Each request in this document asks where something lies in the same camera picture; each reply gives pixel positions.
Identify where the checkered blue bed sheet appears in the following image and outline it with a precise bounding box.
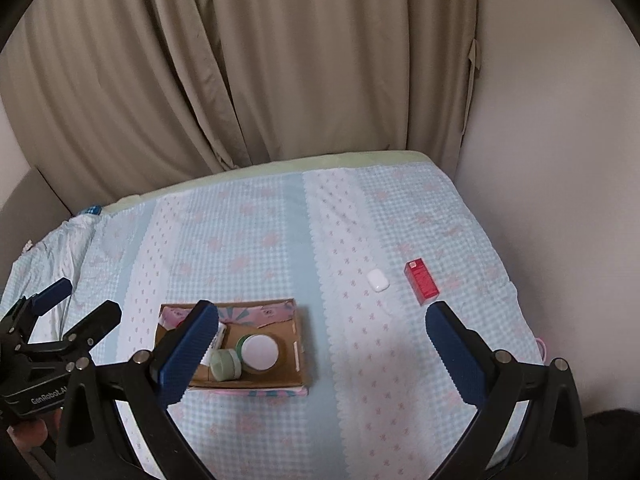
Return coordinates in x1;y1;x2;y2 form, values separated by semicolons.
0;160;547;480

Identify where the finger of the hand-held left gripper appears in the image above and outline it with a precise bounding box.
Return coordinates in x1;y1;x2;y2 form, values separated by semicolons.
61;300;123;360
22;277;75;332

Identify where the cardboard box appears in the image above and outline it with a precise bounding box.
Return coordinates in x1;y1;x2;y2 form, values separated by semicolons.
152;297;312;399

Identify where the person's left hand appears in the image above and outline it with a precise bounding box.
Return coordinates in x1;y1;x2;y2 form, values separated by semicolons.
9;406;64;462

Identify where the beige curtain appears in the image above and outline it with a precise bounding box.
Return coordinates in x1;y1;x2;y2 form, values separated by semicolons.
0;0;482;212

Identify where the small red carton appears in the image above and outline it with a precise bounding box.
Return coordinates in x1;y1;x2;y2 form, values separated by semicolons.
404;258;441;307

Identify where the white crumpled duvet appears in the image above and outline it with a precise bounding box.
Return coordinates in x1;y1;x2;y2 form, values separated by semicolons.
9;212;104;342

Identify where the pale green mattress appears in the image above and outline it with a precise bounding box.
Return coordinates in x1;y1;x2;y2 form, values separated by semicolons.
101;150;434;214

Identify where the pale green round tin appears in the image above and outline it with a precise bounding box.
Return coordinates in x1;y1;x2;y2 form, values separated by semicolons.
208;349;244;384

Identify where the dark cloth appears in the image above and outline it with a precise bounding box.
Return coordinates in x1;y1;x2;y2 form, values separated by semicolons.
584;407;640;480

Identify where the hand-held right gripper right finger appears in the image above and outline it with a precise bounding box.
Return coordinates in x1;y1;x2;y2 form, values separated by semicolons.
424;301;589;480

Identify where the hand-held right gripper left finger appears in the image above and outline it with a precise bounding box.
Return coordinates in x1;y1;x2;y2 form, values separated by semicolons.
56;300;221;480

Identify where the white pill bottle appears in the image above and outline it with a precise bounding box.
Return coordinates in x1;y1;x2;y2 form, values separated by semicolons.
200;322;229;367

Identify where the grey padded headboard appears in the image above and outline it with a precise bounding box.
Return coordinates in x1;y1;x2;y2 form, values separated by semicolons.
0;167;72;261

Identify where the green jar with white lid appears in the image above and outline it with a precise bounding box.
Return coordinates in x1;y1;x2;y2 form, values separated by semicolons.
235;333;281;374

